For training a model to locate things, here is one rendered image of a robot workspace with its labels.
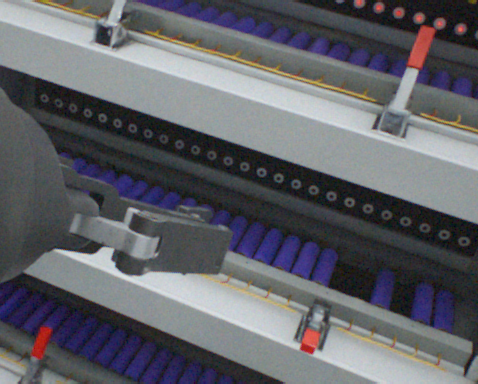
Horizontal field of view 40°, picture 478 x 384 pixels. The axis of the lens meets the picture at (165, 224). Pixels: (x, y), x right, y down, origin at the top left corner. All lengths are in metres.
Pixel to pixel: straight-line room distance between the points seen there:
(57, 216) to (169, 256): 0.07
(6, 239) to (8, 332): 0.62
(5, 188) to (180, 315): 0.46
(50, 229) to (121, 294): 0.41
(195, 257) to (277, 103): 0.29
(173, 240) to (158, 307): 0.35
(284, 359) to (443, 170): 0.22
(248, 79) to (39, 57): 0.20
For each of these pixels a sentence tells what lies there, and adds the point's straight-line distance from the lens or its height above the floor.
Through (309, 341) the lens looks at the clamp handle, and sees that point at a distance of 0.56.
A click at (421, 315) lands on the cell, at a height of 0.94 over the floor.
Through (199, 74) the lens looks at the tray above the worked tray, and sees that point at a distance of 0.61.
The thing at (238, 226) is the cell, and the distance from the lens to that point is 0.71.
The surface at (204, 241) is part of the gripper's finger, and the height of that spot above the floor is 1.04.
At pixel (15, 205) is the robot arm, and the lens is 0.20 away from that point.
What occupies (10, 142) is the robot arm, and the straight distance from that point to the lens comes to 0.20.
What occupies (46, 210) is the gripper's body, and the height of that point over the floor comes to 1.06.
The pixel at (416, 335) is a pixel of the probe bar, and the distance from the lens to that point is 0.65.
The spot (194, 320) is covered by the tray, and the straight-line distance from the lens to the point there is 0.63.
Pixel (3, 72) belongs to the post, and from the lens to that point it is 0.84.
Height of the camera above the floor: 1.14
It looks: 17 degrees down
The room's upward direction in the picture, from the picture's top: 16 degrees clockwise
